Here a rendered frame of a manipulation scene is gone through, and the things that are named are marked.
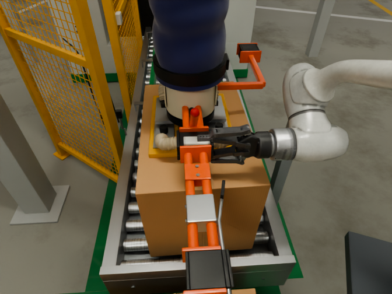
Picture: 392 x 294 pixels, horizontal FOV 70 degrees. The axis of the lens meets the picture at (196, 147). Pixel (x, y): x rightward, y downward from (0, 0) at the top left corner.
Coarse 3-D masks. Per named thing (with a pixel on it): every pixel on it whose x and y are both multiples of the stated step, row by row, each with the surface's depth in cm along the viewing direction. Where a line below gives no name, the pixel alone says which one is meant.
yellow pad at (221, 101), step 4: (220, 96) 113; (220, 100) 110; (224, 100) 111; (216, 104) 106; (220, 104) 108; (224, 104) 109; (224, 108) 107; (228, 116) 104; (228, 120) 102; (208, 124) 100; (212, 124) 100; (216, 124) 96; (220, 124) 96; (224, 124) 100; (228, 124) 100; (216, 148) 91
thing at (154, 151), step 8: (152, 104) 110; (160, 104) 108; (152, 112) 106; (152, 120) 102; (152, 128) 99; (160, 128) 94; (168, 128) 98; (176, 128) 99; (152, 136) 95; (152, 144) 93; (152, 152) 90; (160, 152) 90; (168, 152) 90; (176, 152) 90
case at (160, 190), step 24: (144, 96) 117; (144, 120) 105; (240, 120) 105; (144, 144) 96; (144, 168) 88; (168, 168) 88; (216, 168) 88; (240, 168) 88; (264, 168) 88; (144, 192) 81; (168, 192) 81; (216, 192) 83; (240, 192) 84; (264, 192) 85; (144, 216) 88; (168, 216) 90; (216, 216) 92; (240, 216) 93; (168, 240) 100; (240, 240) 105
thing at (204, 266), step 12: (192, 252) 52; (204, 252) 52; (216, 252) 52; (192, 264) 50; (204, 264) 50; (216, 264) 50; (192, 276) 49; (204, 276) 49; (216, 276) 49; (192, 288) 47; (204, 288) 47; (216, 288) 47
